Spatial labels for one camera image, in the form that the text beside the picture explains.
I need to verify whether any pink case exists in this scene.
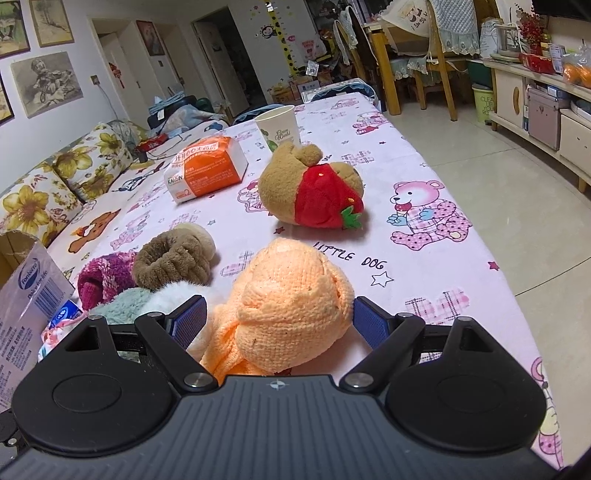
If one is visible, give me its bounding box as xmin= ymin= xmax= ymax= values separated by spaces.
xmin=526 ymin=88 xmax=572 ymax=151

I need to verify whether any orange knitted hat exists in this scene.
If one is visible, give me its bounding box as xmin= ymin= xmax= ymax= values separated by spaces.
xmin=201 ymin=237 xmax=356 ymax=377

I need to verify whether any floral sofa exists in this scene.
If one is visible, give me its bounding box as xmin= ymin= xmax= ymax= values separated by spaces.
xmin=0 ymin=108 xmax=232 ymax=259

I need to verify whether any white fuzzy sock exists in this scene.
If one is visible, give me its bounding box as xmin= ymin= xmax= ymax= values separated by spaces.
xmin=148 ymin=279 xmax=220 ymax=361

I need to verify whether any bag of oranges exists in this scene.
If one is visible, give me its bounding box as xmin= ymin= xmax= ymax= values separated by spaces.
xmin=562 ymin=53 xmax=591 ymax=89

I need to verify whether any brown fuzzy headband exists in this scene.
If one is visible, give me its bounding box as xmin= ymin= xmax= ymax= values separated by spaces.
xmin=131 ymin=223 xmax=217 ymax=291

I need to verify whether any red gift box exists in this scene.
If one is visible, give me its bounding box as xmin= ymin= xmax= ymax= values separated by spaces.
xmin=519 ymin=53 xmax=555 ymax=75

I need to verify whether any brown plush toy red strawberry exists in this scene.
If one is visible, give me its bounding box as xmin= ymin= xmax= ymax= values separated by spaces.
xmin=257 ymin=141 xmax=365 ymax=230

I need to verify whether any framed tree sketch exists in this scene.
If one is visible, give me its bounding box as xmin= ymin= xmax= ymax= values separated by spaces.
xmin=30 ymin=0 xmax=75 ymax=48

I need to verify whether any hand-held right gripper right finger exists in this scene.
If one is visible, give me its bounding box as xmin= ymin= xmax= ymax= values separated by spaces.
xmin=339 ymin=296 xmax=502 ymax=394

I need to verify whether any giraffe height chart sticker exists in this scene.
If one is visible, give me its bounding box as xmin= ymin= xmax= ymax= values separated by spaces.
xmin=268 ymin=0 xmax=298 ymax=77

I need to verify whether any framed portrait picture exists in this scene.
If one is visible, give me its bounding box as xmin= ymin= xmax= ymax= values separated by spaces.
xmin=136 ymin=21 xmax=164 ymax=57

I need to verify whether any yellow floral cushion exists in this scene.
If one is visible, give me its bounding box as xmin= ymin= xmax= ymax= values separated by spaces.
xmin=108 ymin=119 xmax=148 ymax=145
xmin=53 ymin=122 xmax=134 ymax=201
xmin=0 ymin=161 xmax=84 ymax=247

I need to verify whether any white paper cup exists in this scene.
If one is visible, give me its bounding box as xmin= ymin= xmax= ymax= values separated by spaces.
xmin=254 ymin=105 xmax=302 ymax=152

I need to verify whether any blue wipes packet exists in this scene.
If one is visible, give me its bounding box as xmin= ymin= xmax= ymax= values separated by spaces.
xmin=48 ymin=300 xmax=86 ymax=333

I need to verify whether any blue stool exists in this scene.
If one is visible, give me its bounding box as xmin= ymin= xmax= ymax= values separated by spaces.
xmin=302 ymin=78 xmax=380 ymax=103
xmin=231 ymin=108 xmax=278 ymax=125

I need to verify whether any pink printed tablecloth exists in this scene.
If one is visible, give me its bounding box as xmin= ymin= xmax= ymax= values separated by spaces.
xmin=46 ymin=92 xmax=566 ymax=469

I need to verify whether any light green trash bin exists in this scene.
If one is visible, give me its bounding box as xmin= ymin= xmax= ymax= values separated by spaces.
xmin=472 ymin=85 xmax=495 ymax=124

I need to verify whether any wooden dining table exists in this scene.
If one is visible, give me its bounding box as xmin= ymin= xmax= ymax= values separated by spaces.
xmin=365 ymin=21 xmax=435 ymax=116

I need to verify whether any clear glass container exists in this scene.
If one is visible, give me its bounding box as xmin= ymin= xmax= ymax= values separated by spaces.
xmin=480 ymin=18 xmax=527 ymax=58

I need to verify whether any cream tote bag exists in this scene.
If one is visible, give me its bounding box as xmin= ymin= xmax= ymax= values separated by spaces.
xmin=379 ymin=0 xmax=432 ymax=31

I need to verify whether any cream cabinet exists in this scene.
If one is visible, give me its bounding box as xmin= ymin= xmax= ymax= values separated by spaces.
xmin=488 ymin=55 xmax=591 ymax=192

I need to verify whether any dark framed animal picture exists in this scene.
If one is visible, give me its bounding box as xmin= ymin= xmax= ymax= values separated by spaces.
xmin=0 ymin=0 xmax=31 ymax=58

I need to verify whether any printed cardboard box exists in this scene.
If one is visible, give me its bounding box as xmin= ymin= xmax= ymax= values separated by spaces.
xmin=0 ymin=231 xmax=77 ymax=411

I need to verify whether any red flower bouquet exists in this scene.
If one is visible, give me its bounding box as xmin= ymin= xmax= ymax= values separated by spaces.
xmin=515 ymin=2 xmax=546 ymax=54

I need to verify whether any orange tissue pack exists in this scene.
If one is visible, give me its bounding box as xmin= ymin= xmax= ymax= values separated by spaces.
xmin=164 ymin=135 xmax=249 ymax=205

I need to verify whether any black framed sketch picture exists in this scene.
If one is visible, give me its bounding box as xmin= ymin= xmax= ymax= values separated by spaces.
xmin=0 ymin=74 xmax=14 ymax=125

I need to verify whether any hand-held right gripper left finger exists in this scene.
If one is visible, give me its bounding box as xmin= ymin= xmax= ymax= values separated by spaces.
xmin=60 ymin=295 xmax=219 ymax=396

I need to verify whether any pile of clothes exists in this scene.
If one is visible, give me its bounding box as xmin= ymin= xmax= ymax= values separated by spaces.
xmin=148 ymin=95 xmax=229 ymax=134

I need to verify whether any wooden chair lace cover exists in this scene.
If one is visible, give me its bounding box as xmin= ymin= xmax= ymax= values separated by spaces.
xmin=413 ymin=0 xmax=483 ymax=121

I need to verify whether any unframed child sketch poster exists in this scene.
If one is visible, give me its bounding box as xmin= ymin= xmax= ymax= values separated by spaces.
xmin=10 ymin=52 xmax=84 ymax=118

